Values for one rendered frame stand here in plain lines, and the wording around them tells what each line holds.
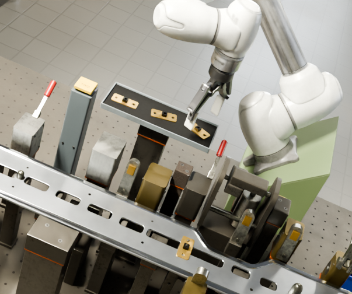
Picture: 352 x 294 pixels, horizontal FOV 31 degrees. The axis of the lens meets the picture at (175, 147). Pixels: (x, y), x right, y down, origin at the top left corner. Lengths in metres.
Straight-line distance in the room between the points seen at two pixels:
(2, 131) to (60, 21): 2.17
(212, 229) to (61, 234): 0.50
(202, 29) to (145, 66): 2.65
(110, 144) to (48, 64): 2.24
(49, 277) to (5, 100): 1.03
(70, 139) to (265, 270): 0.78
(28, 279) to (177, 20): 0.84
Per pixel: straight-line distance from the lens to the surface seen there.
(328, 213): 2.75
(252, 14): 1.78
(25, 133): 2.01
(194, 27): 1.75
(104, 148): 1.94
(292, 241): 2.00
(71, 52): 4.33
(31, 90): 2.77
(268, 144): 2.42
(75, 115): 2.12
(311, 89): 2.39
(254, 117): 2.37
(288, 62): 2.38
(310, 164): 2.40
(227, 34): 1.79
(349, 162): 4.37
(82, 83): 2.09
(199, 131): 2.04
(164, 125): 2.02
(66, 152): 2.23
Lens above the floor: 2.38
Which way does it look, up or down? 39 degrees down
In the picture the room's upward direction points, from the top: 22 degrees clockwise
